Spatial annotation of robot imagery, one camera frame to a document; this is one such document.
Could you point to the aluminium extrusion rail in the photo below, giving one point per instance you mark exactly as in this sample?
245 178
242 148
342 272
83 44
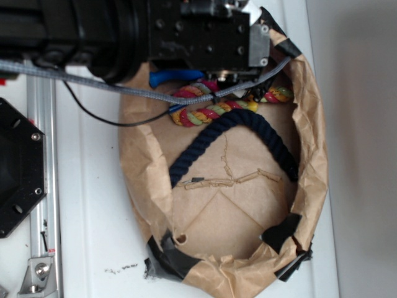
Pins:
45 235

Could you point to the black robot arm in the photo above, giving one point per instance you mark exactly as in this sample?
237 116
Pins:
114 38

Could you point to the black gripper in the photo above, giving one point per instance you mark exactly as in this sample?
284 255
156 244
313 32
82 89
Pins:
224 39

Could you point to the metal corner bracket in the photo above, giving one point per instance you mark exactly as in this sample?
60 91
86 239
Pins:
39 279

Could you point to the brown paper bag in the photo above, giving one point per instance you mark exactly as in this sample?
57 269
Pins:
228 197

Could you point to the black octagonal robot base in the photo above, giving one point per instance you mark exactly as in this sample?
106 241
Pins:
22 167

